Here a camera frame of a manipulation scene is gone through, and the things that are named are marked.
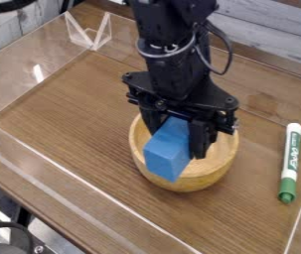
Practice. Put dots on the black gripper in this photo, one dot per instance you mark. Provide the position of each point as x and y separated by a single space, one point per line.
178 89

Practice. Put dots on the blue block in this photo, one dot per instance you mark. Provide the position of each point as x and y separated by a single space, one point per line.
166 150

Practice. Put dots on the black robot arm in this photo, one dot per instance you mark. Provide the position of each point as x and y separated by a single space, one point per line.
174 31

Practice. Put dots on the wooden brown bowl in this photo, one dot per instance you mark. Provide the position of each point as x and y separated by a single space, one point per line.
203 171

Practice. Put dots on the green white dry-erase marker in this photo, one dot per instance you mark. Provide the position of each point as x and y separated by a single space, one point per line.
287 192

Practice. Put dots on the black metal stand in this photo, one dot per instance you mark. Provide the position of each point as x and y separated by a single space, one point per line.
16 239

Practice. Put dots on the clear acrylic tray wall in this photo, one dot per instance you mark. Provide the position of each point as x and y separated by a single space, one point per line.
66 165

